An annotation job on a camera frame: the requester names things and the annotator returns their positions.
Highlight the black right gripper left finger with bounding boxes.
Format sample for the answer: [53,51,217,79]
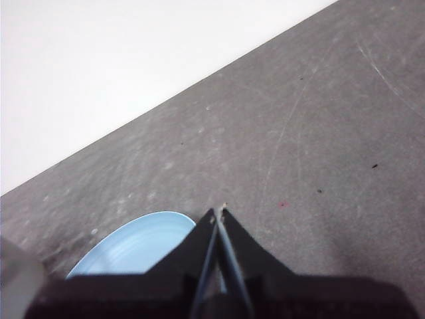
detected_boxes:
[25,207,217,319]

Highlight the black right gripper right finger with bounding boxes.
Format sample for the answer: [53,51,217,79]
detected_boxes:
[217,208,418,319]

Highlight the blue round plate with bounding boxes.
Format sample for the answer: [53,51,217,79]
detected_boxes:
[65,211,197,280]

